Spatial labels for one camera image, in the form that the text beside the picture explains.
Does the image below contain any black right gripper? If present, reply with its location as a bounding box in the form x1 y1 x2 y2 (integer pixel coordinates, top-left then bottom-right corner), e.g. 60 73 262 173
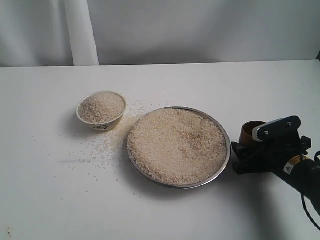
231 132 320 203

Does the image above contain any brown wooden cup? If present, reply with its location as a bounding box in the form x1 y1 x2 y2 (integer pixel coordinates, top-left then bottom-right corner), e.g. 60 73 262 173
239 121 266 147

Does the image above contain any steel basin of rice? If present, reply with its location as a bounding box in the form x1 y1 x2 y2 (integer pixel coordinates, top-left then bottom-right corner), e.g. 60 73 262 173
127 106 231 189

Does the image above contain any spilled rice on table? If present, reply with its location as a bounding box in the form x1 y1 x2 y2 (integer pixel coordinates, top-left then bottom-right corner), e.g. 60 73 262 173
67 100 153 182

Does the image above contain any small white ceramic bowl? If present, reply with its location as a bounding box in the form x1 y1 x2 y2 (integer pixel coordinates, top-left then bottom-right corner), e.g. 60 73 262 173
75 91 127 132

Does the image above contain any white backdrop curtain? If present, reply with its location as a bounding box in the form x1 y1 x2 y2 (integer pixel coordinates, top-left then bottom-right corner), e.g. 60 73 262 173
0 0 320 67

